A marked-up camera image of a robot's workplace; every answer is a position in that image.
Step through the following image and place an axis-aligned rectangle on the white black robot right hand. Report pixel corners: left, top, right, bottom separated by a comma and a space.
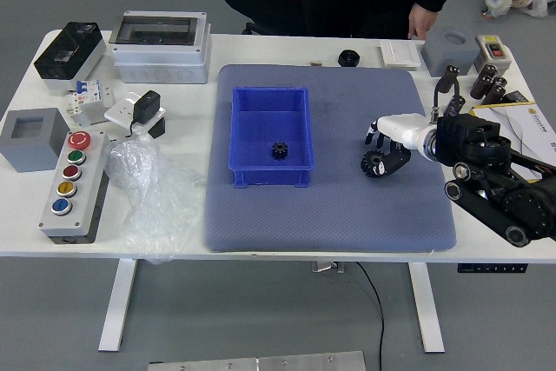
363, 112, 434, 179

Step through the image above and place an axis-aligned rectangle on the person's left hand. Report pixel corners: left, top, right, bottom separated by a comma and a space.
407, 2, 437, 40

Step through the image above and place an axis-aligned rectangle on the big black gear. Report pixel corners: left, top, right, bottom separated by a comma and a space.
359, 149, 387, 179

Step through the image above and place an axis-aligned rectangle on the small black gear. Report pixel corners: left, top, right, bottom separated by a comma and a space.
271, 141, 291, 162

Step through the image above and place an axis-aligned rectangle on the grey box with round hole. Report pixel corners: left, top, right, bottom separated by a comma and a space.
423, 26, 479, 78

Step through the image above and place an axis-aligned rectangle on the yellow white cardboard box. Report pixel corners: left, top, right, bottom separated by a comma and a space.
471, 101, 556, 183

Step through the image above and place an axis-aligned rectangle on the blue plastic box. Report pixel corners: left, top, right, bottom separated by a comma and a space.
228, 85, 315, 189

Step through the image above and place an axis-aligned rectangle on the white distribution box clear lid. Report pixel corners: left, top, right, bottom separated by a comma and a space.
111, 10, 213, 84

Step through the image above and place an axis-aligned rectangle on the brown cylindrical capacitor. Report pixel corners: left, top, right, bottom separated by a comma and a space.
436, 64, 461, 92
475, 63, 499, 85
470, 74, 494, 99
481, 76, 509, 106

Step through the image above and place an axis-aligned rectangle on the grey-blue mat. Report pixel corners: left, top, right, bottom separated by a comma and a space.
203, 63, 459, 254

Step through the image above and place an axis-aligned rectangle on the small flat black device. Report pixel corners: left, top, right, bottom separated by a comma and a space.
506, 89, 533, 105

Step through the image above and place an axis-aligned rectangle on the black table control panel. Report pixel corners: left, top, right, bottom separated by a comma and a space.
458, 263, 529, 275

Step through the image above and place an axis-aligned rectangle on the white table leg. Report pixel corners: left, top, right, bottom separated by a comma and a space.
97, 259, 139, 353
407, 262, 447, 354

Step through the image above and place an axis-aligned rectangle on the black power adapter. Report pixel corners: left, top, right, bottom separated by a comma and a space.
128, 89, 162, 136

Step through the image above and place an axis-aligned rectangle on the small black block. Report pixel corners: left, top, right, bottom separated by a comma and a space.
147, 117, 167, 140

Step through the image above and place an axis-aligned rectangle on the white blue circuit breaker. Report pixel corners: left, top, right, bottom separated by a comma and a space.
74, 78, 116, 114

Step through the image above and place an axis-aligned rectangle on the white orange circuit breaker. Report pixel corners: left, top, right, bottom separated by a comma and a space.
64, 91, 93, 128

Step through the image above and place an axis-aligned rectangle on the clear plastic bag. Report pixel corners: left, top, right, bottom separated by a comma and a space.
105, 134, 210, 266

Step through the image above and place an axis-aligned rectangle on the grey metal plate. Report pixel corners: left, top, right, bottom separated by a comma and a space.
147, 350, 367, 371

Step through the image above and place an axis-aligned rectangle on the grey push button station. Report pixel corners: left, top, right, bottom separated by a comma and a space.
37, 129, 112, 245

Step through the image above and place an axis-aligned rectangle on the grey cube with square hole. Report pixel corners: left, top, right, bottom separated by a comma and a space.
0, 107, 70, 174

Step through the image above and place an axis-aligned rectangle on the white wall switch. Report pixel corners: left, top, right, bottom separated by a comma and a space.
380, 39, 422, 70

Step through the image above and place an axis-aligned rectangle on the grey switch box red button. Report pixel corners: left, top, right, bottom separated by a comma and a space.
472, 34, 515, 75

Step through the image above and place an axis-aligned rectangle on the metal bracket under table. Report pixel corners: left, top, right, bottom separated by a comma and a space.
310, 261, 347, 275

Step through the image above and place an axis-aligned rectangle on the black floor cable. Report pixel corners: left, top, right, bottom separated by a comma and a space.
355, 262, 386, 371

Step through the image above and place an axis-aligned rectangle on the white wall socket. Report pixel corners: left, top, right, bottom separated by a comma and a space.
103, 91, 168, 134

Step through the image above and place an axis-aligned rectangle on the black-lid grey enclosure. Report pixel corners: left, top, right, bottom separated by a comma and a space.
33, 21, 108, 90

